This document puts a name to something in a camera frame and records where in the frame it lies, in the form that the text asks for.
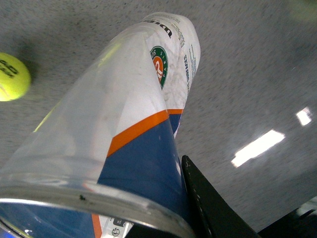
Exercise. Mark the Roland Garros tennis ball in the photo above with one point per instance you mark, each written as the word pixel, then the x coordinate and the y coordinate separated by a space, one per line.
pixel 15 78

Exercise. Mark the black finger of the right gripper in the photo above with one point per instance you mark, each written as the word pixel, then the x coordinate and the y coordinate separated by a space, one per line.
pixel 211 216

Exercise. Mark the clear plastic tennis ball can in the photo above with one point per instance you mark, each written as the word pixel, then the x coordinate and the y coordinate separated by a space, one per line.
pixel 104 160

